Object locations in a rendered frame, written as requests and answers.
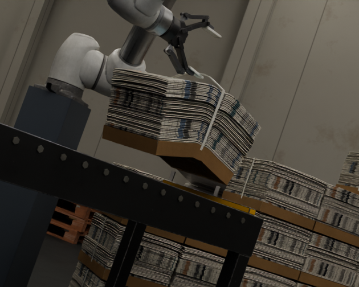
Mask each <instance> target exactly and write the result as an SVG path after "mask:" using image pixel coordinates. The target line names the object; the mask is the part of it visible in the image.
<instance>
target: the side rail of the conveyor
mask: <svg viewBox="0 0 359 287"><path fill-rule="evenodd" d="M0 181H3V182H7V183H10V184H13V185H16V186H20V187H23V188H27V189H29V190H33V191H36V192H40V193H42V194H46V195H49V196H53V197H56V198H59V199H63V200H66V201H69V202H72V203H76V204H79V205H82V206H85V207H89V208H92V209H95V210H98V211H102V212H105V213H108V214H111V215H115V216H118V217H121V218H124V219H128V220H131V221H134V222H138V223H141V224H144V225H147V226H151V227H154V228H158V229H161V230H164V231H167V232H171V233H174V234H176V235H180V236H183V237H187V238H190V239H193V240H196V241H200V242H203V243H206V244H210V245H213V246H216V247H220V248H223V249H226V250H229V251H232V252H236V253H240V254H242V255H245V256H249V257H251V256H252V253H253V251H254V248H255V244H256V241H257V239H258V236H259V232H260V230H261V227H262V224H263V221H264V219H262V218H259V217H257V216H254V215H251V214H248V213H246V212H243V211H240V210H237V209H235V208H232V207H229V206H226V205H224V204H221V203H218V202H215V201H213V200H210V199H207V198H204V197H202V196H199V195H196V194H193V193H191V192H188V191H185V190H183V189H180V188H178V187H174V186H172V185H169V184H166V183H164V182H161V181H158V180H155V179H153V178H150V177H147V176H144V175H142V174H139V173H136V172H134V171H131V170H128V169H125V168H123V167H120V166H117V165H114V164H112V163H109V162H106V161H103V160H101V159H98V158H95V157H92V156H90V155H87V154H84V153H81V152H79V151H76V150H74V149H70V148H68V147H65V146H63V145H60V144H57V143H54V142H51V141H49V140H46V139H44V138H40V137H38V136H35V135H33V134H30V133H27V132H24V131H22V130H19V129H16V128H13V127H10V126H8V125H5V124H2V123H0Z"/></svg>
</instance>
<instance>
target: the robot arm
mask: <svg viewBox="0 0 359 287"><path fill-rule="evenodd" d="M107 2H108V4H109V6H110V7H111V9H112V10H113V11H115V12H116V13H117V14H118V15H119V16H121V17H122V18H123V19H125V20H126V21H128V22H129V23H131V24H133V26H132V28H131V30H130V32H129V34H128V36H127V38H126V40H125V42H124V44H123V46H122V47H121V48H118V49H116V50H114V51H113V52H112V53H111V54H110V55H109V56H107V55H104V54H102V53H101V52H100V51H99V48H100V47H99V44H98V42H97V41H95V39H94V38H93V37H91V36H88V35H85V34H81V33H73V34H72V35H70V36H69V37H68V38H67V39H66V40H65V41H64V42H63V44H62V45H61V46H60V48H59V49H58V51H57V53H56V55H55V58H54V61H53V62H52V66H51V69H50V74H49V76H48V79H47V81H46V83H45V85H40V84H34V87H36V88H39V89H42V90H45V91H49V92H52V93H55V94H57V95H61V96H64V97H68V98H70V99H73V100H75V101H76V102H78V103H80V104H81V105H84V106H86V107H88V106H89V105H88V104H87V103H86V102H84V101H83V100H82V99H81V98H82V95H83V91H84V89H85V88H86V89H91V90H93V91H96V92H97V93H100V94H102V95H104V96H107V97H110V95H112V94H111V90H110V89H113V88H112V79H115V78H112V76H113V74H114V73H113V71H114V68H122V69H131V70H136V71H142V72H146V71H145V69H146V65H145V62H144V58H145V56H146V54H147V52H148V51H149V49H150V47H151V45H152V43H153V41H154V40H155V38H156V36H159V37H161V38H163V39H164V40H165V41H167V42H168V44H169V45H168V47H167V48H165V49H164V53H166V54H167V55H168V57H169V59H170V61H171V63H172V65H173V66H174V68H175V70H176V72H177V73H178V74H182V75H184V73H185V72H186V73H187V74H188V75H191V76H193V75H194V76H195V77H197V78H199V79H203V78H204V77H203V76H202V75H201V74H200V73H198V72H197V71H196V70H195V69H194V68H192V67H191V66H189V65H187V61H186V57H185V53H184V50H183V49H184V46H183V44H184V43H185V41H186V38H187V36H188V31H191V30H194V29H196V28H200V27H201V28H203V29H204V30H205V31H207V32H208V33H209V34H211V35H212V36H213V37H215V38H221V37H222V36H221V35H219V34H218V33H217V32H215V31H214V27H213V26H212V25H211V24H210V22H208V19H209V18H210V17H209V16H208V15H190V14H188V13H180V16H181V19H180V20H179V19H177V18H176V17H175V16H173V14H172V12H171V9H172V7H173V5H174V4H175V2H176V0H107ZM188 19H202V21H201V22H198V23H194V24H190V25H187V26H186V25H185V22H184V21H185V20H188ZM173 46H174V49H175V50H176V53H177V56H178V58H177V57H176V55H175V53H174V50H173V48H172V47H173ZM115 74H120V73H115ZM121 75H124V74H121ZM110 98H111V97H110Z"/></svg>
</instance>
